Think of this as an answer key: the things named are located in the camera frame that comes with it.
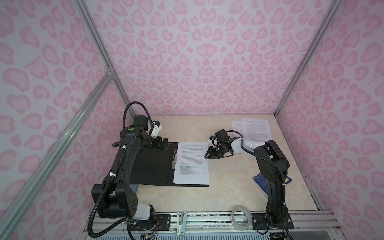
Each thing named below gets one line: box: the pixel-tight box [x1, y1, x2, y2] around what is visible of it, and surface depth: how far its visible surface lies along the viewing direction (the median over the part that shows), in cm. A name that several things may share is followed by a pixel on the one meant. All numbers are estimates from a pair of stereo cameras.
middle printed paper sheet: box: [232, 120, 244, 138], surface depth 116 cm
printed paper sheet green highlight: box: [173, 142, 209, 185], surface depth 95 cm
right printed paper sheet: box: [241, 118, 273, 142], surface depth 115 cm
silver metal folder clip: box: [171, 149, 177, 170], surface depth 95 cm
